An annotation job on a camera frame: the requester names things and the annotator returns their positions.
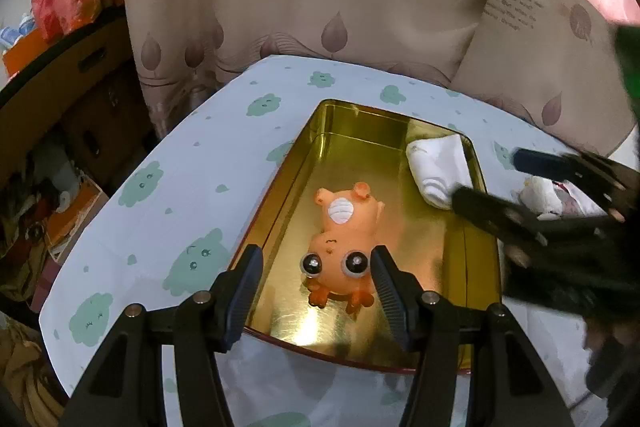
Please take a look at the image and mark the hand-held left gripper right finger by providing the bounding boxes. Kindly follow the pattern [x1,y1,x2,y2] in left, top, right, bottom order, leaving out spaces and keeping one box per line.
[370,244,576,427]

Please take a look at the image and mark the orange box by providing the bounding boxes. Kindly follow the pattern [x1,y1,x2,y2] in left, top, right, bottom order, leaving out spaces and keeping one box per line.
[2,27,46,75]

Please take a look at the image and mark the pink printed soft packet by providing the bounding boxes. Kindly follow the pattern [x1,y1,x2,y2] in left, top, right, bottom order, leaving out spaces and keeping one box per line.
[560,182,608,218]

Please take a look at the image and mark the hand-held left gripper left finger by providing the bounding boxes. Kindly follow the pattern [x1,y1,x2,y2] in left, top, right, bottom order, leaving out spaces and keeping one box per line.
[60,244,264,427]

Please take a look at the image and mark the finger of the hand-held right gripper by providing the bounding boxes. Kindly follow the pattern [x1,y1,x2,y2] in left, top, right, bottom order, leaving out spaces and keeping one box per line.
[452,186,551,253]
[512,148,640,223]

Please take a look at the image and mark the brown wooden desk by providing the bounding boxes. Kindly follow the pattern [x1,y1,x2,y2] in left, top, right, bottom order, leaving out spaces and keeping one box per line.
[0,7,156,188]

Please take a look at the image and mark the blue white bottles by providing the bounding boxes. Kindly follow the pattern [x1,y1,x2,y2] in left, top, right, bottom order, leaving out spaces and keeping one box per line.
[0,12,38,53]

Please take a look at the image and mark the beige leaf print curtain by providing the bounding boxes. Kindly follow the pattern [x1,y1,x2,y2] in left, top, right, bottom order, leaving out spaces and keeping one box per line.
[95,0,640,158]

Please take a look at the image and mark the orange big-eyed rubber toy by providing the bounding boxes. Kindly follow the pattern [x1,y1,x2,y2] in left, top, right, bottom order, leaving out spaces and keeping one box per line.
[299,182,386,315]

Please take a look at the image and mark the white sock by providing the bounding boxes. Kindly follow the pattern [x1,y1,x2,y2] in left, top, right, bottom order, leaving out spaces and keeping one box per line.
[406,133,475,209]

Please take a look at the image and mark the white toy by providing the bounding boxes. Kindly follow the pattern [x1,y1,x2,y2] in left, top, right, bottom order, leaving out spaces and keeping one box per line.
[520,177,563,220]

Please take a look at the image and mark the red tin box gold inside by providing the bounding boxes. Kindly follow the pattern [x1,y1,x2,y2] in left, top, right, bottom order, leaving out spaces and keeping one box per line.
[227,98,502,375]

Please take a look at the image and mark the clutter pile under desk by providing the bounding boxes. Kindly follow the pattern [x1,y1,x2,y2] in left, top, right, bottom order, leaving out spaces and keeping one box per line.
[0,127,111,308]

